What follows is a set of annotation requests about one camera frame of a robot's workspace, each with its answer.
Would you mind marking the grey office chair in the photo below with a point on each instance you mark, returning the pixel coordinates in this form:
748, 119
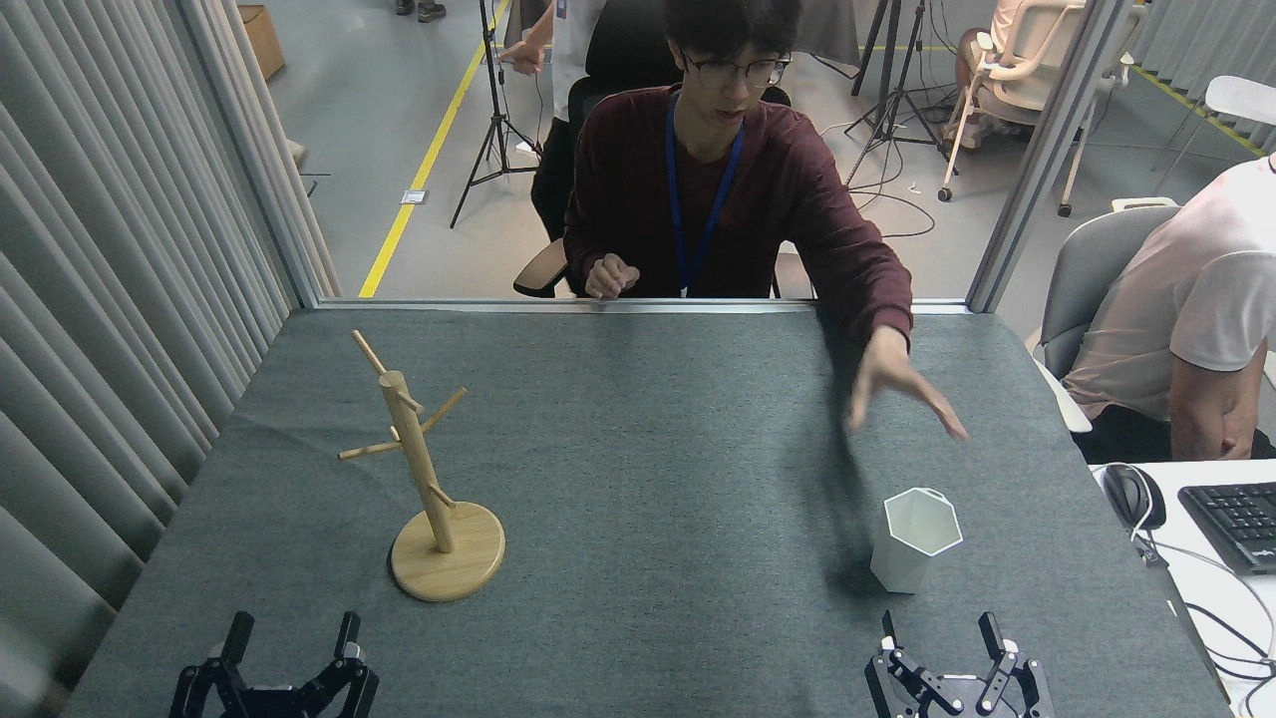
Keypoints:
1097, 269

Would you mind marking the white plastic chair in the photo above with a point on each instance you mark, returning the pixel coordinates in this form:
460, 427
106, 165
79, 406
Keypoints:
1241, 98

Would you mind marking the black computer mouse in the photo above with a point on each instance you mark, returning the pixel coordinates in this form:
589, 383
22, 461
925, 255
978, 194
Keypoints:
1131, 494

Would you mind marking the black keyboard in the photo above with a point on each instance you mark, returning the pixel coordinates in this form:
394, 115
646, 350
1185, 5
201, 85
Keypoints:
1236, 524

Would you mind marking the black office chair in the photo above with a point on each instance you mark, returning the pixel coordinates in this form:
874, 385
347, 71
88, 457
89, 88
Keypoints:
538, 271

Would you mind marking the person's hand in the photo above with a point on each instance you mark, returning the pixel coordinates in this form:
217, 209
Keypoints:
523, 58

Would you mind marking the grey felt table mat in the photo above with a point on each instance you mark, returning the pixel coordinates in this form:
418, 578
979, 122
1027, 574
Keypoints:
648, 519

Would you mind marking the person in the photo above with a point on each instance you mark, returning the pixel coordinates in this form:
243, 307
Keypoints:
1196, 289
573, 50
969, 60
698, 199
431, 10

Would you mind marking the silver aluminium post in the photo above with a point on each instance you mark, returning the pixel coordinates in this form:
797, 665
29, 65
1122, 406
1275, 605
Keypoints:
1049, 150
254, 150

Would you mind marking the black tripod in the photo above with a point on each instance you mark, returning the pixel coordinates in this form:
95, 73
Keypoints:
899, 95
870, 45
492, 60

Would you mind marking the black-rimmed glasses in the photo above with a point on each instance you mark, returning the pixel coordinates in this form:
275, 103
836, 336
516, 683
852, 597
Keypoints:
738, 72

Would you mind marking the white hexagonal cup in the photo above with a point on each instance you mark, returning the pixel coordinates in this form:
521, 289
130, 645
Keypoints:
902, 563

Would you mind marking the silver aluminium rail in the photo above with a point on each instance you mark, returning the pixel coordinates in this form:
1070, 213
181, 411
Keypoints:
449, 304

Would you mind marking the white office chair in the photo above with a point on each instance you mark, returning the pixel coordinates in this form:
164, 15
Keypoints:
1037, 40

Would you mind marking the grey pleated curtain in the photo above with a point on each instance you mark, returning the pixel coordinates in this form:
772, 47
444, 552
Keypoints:
1196, 40
100, 299

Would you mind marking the person's right forearm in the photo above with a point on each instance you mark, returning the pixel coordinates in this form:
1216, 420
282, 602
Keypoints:
1196, 419

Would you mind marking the wooden cup storage rack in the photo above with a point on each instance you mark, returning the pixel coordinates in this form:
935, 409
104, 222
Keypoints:
449, 568

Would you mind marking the person's left hand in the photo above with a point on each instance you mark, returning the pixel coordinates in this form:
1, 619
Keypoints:
887, 369

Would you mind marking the metal floor plate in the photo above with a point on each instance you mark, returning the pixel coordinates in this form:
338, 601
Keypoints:
415, 196

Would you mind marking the black adapter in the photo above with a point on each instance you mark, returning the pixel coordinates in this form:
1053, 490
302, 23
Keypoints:
1149, 550

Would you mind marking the cardboard box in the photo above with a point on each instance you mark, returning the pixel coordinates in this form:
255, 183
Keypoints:
261, 40

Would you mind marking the white desk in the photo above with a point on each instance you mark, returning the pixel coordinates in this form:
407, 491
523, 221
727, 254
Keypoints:
1216, 598

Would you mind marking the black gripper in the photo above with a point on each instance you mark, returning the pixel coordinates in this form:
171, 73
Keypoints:
274, 706
969, 693

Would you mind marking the person's right hand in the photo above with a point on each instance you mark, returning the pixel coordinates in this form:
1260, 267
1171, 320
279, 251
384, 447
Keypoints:
610, 277

